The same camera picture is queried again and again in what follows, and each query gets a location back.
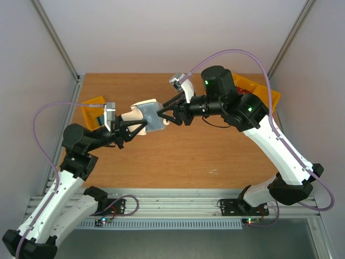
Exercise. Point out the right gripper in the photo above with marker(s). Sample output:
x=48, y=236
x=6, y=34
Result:
x=182, y=110

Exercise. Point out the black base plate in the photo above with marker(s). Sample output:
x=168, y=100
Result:
x=235, y=207
x=118, y=206

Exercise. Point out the yellow bin with blue card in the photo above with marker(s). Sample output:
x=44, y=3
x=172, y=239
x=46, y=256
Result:
x=262, y=93

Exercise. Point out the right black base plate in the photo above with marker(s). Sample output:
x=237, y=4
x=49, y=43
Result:
x=235, y=207

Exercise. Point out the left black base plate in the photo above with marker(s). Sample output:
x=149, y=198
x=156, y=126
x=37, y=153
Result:
x=118, y=206

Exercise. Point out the beige card holder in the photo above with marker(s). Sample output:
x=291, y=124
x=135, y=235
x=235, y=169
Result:
x=147, y=110

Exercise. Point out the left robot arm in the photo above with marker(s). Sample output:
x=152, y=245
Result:
x=41, y=234

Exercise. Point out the aluminium rail frame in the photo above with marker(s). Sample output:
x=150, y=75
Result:
x=193, y=203

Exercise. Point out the yellow bin with red cards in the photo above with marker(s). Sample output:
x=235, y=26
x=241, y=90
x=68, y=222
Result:
x=245, y=83

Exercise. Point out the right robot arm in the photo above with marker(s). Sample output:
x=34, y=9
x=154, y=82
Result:
x=249, y=115

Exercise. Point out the grey slotted cable duct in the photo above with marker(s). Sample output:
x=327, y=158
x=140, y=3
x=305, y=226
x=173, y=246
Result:
x=162, y=224

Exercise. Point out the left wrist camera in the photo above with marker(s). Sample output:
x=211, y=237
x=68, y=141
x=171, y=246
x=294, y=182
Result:
x=109, y=114

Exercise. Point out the single yellow bin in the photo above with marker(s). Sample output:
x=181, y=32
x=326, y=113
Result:
x=91, y=113

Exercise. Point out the red cards stack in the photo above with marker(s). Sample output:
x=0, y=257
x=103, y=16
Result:
x=242, y=91

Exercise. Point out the teal credit card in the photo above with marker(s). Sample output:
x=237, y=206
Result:
x=100, y=120

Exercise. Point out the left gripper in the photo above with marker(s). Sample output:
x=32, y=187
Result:
x=120, y=130

